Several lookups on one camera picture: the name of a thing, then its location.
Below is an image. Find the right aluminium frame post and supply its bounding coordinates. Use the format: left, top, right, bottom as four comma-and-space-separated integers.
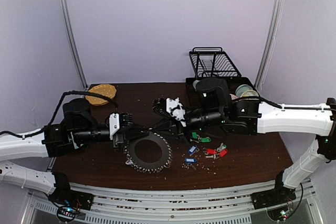
255, 0, 284, 91

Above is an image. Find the red key tag bunch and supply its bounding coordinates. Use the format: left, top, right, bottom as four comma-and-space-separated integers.
202, 143, 228, 159

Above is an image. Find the yellow flower plate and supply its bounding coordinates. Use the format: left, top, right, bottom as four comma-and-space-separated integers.
240, 90, 259, 98

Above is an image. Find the yellow dotted plate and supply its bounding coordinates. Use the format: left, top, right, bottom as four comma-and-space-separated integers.
85, 84, 117, 106

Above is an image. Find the celadon green bowl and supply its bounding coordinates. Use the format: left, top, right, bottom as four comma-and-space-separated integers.
192, 80, 199, 91

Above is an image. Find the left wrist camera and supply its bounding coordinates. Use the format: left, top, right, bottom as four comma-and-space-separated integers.
108, 113, 133, 140

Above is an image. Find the aluminium front rail base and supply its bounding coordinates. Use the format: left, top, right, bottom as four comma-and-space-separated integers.
19, 179, 325, 223

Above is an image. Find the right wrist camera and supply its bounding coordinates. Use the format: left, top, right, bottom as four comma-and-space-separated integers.
152, 97, 186, 127

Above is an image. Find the left aluminium frame post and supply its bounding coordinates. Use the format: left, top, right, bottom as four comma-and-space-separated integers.
60, 0, 88, 90

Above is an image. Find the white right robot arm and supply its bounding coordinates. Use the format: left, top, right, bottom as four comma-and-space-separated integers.
153, 77, 335, 204

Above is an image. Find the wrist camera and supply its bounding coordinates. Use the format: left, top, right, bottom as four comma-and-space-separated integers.
108, 113, 133, 140
152, 97, 186, 127

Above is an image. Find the black wire dish rack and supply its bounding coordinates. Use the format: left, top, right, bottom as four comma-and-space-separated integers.
185, 47, 256, 108

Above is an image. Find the mixed colour key tag bunch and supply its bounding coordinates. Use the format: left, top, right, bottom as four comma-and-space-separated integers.
188, 132, 200, 143

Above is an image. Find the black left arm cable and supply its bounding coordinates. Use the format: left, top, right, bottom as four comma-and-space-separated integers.
0, 90, 119, 140

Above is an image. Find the blue key tag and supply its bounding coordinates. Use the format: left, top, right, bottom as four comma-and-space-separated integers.
125, 159, 133, 166
184, 158, 197, 170
188, 145, 199, 156

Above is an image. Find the pale green bowl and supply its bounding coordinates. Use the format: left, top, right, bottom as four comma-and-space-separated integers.
235, 84, 253, 98

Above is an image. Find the green key tag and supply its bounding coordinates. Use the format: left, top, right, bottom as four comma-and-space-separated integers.
198, 137, 212, 143

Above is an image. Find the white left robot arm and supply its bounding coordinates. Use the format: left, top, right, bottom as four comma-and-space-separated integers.
1, 98, 147, 205

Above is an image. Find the light blue plate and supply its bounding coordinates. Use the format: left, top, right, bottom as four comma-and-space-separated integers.
69, 133, 84, 150

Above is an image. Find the aluminium frame post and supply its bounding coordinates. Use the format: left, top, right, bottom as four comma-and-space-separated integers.
60, 0, 88, 90
255, 0, 284, 91

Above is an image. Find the metal disc with key rings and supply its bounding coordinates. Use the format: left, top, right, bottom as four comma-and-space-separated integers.
125, 132, 173, 173

